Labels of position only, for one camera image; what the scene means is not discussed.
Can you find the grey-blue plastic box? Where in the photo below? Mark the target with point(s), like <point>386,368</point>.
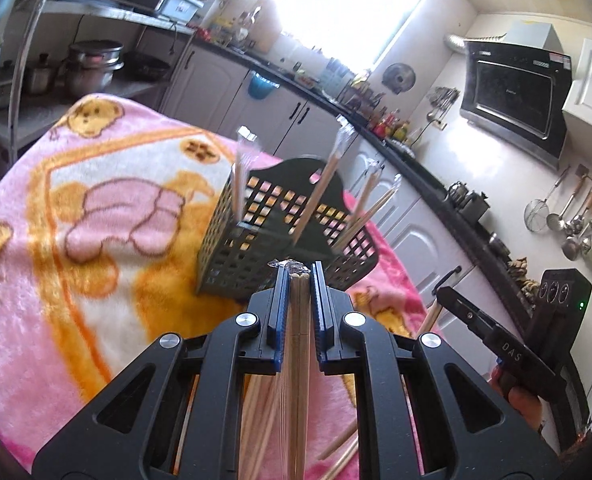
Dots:
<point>180,11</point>

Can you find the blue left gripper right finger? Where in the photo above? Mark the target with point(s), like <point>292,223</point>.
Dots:
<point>323,321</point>

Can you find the stainless steel pot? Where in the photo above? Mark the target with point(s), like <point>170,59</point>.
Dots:
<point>90,66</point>

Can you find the blue hanging trash bin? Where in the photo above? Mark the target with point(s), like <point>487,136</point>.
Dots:
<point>259,87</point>

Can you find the black range hood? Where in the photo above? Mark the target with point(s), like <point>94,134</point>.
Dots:
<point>515,87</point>

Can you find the metal shelf rack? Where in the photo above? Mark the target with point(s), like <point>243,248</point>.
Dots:
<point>35,78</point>

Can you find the right hand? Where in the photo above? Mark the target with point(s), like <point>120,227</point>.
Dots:
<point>521,400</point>

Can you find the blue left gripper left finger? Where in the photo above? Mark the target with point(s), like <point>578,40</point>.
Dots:
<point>276,327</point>

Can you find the dark green utensil basket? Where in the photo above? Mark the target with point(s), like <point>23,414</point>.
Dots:
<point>234,259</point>

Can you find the wooden cutting board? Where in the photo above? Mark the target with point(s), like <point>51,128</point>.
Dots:
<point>266,29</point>

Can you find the pink cartoon bear blanket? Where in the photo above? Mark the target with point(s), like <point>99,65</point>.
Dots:
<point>112,364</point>

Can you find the hanging ladles and skimmers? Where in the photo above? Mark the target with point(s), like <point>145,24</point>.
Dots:
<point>574,221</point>

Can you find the steel kettle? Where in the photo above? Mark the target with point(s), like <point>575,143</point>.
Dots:
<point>469,204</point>

